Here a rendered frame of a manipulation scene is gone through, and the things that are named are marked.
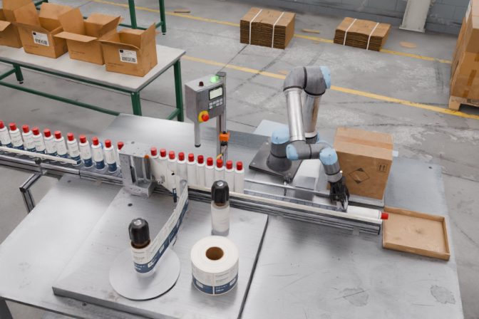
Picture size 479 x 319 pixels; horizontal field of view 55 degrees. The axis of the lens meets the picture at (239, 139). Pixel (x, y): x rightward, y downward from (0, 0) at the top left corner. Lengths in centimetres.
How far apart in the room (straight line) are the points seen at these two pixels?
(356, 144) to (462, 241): 156
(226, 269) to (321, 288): 46
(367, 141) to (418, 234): 53
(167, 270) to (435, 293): 117
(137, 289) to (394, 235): 125
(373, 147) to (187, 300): 121
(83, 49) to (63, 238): 212
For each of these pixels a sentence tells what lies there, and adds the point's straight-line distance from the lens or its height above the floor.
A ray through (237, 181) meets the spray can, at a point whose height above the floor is 99.
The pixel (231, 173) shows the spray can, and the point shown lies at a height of 103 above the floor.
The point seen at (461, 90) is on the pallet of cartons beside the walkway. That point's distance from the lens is 535.
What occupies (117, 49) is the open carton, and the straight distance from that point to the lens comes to 387.
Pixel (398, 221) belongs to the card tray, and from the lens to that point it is 254.
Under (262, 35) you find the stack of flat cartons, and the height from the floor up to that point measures 15.
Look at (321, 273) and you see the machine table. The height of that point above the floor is 83.
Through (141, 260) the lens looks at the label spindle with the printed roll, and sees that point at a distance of 204.
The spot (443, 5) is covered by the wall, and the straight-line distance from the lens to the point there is 740.
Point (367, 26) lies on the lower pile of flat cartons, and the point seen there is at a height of 20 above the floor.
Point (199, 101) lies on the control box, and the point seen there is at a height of 142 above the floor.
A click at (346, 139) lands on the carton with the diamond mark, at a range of 253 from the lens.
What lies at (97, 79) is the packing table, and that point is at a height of 78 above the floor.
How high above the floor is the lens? 252
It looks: 35 degrees down
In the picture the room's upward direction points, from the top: 1 degrees clockwise
